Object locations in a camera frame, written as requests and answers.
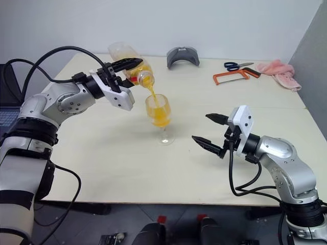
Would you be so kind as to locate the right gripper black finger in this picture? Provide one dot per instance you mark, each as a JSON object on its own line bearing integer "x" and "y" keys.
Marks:
{"x": 218, "y": 119}
{"x": 207, "y": 144}

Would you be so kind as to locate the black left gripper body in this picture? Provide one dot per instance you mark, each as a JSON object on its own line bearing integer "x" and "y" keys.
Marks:
{"x": 108, "y": 76}

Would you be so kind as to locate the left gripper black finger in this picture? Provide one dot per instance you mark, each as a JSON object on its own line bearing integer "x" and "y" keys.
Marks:
{"x": 128, "y": 83}
{"x": 127, "y": 63}

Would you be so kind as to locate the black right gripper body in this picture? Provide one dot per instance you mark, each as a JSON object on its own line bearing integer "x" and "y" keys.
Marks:
{"x": 231, "y": 139}

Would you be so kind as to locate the clear bottle with orange drink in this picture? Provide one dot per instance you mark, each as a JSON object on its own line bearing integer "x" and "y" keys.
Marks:
{"x": 120, "y": 52}

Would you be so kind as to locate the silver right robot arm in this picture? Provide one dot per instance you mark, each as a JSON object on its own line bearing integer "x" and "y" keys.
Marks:
{"x": 288, "y": 166}

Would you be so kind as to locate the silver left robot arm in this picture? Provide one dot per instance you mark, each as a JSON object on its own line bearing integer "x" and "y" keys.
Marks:
{"x": 51, "y": 99}

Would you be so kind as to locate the clear wine glass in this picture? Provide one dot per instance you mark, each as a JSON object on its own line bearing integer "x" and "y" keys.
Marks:
{"x": 158, "y": 117}

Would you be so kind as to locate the orange hacksaw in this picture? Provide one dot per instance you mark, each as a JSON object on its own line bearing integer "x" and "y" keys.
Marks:
{"x": 229, "y": 74}

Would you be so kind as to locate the grey curved plastic cover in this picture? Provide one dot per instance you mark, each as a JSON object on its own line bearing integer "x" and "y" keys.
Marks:
{"x": 182, "y": 56}

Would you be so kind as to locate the small red tab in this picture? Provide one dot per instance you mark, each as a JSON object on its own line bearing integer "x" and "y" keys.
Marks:
{"x": 202, "y": 217}
{"x": 162, "y": 219}

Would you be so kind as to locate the pink towel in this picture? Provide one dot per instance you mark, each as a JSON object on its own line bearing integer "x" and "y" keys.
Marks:
{"x": 281, "y": 74}

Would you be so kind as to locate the dark rounded shape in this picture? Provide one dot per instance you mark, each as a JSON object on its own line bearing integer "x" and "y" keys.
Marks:
{"x": 152, "y": 234}
{"x": 212, "y": 232}

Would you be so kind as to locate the dark laptop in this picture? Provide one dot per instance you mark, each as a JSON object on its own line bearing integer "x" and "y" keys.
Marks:
{"x": 11, "y": 89}

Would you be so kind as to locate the grey partition panel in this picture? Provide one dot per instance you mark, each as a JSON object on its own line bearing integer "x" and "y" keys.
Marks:
{"x": 311, "y": 63}

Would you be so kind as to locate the small black box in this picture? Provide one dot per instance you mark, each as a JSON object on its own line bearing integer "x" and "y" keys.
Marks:
{"x": 113, "y": 240}

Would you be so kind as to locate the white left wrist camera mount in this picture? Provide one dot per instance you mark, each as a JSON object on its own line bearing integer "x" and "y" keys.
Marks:
{"x": 120, "y": 98}

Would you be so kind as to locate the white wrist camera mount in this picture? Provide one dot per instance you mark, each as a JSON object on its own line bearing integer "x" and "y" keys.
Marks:
{"x": 244, "y": 122}
{"x": 120, "y": 98}

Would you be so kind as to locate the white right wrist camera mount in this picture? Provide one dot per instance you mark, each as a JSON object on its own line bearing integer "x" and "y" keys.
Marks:
{"x": 244, "y": 122}

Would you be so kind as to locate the black table frame bar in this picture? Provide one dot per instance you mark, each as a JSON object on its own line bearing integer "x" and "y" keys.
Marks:
{"x": 84, "y": 208}

